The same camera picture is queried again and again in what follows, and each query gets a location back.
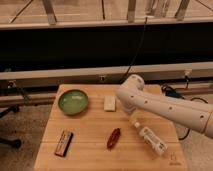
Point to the white sponge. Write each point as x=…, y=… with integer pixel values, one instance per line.
x=110, y=103

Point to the green ceramic bowl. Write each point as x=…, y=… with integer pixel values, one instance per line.
x=73, y=101

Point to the brown rectangular box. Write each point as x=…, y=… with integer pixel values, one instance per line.
x=63, y=143

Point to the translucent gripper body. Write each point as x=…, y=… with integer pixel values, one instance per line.
x=134, y=117

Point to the wooden table board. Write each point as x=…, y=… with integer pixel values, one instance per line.
x=91, y=131

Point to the red-brown oblong toy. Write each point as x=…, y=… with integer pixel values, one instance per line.
x=113, y=138

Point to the metal frame rail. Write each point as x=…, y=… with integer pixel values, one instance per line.
x=95, y=75

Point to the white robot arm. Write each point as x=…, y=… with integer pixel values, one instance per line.
x=194, y=115

